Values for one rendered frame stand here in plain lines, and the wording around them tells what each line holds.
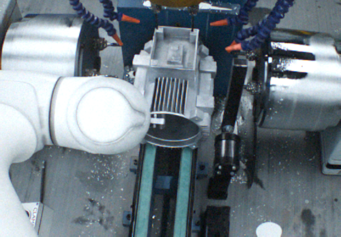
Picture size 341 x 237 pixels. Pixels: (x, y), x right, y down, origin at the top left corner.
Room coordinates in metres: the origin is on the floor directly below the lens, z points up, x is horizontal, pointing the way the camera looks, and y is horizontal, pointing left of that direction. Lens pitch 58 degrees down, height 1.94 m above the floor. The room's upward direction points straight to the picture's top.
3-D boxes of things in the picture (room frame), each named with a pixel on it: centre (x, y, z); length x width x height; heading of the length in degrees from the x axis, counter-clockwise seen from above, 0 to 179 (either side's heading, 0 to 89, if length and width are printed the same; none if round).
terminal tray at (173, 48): (0.66, -0.01, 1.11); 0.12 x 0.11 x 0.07; 174
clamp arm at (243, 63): (0.54, -0.13, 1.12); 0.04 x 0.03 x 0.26; 175
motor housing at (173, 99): (0.62, 0.00, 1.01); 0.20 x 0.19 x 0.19; 174
